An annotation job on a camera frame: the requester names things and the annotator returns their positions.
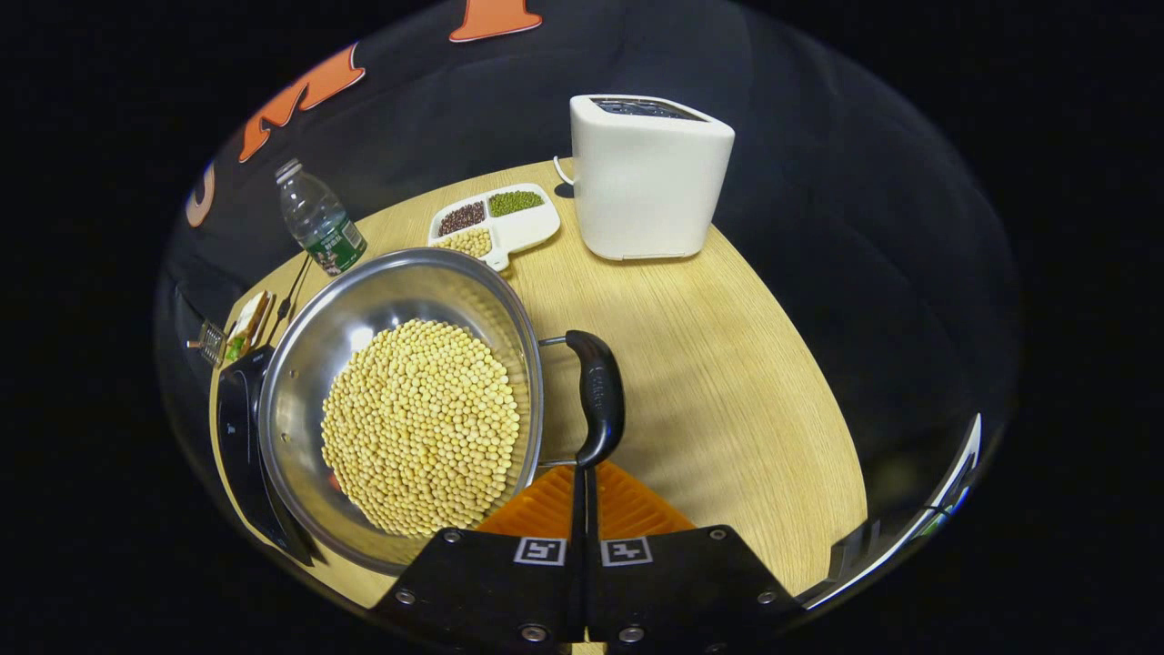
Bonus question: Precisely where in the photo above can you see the stainless steel pot black handles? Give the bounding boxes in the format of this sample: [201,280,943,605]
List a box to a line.
[257,247,627,576]

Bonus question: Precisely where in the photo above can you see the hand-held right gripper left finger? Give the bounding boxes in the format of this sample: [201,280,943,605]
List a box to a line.
[373,459,588,655]

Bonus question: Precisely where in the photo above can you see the metal wire basket holder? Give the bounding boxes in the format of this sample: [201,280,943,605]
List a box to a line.
[186,320,226,367]

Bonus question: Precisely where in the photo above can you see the white toaster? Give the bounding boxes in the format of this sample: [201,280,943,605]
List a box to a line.
[570,94,736,262]

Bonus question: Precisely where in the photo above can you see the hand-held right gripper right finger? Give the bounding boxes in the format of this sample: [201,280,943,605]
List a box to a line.
[582,459,806,655]

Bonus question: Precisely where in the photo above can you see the heap of yellow soybeans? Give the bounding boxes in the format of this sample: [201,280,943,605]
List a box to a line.
[320,318,522,538]

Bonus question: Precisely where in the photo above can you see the clear plastic water bottle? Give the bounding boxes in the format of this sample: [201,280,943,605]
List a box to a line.
[276,158,368,277]

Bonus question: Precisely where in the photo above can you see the sandwich with lettuce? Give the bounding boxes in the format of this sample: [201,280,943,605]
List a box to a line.
[225,291,274,363]

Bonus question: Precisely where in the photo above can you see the white divided dish with beans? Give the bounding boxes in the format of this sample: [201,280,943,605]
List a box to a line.
[427,183,562,272]

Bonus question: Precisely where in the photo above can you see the black induction cooktop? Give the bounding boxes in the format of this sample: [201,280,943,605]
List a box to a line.
[216,344,315,567]

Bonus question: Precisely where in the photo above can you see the black cooktop power cable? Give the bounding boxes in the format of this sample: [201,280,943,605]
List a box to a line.
[273,255,312,342]

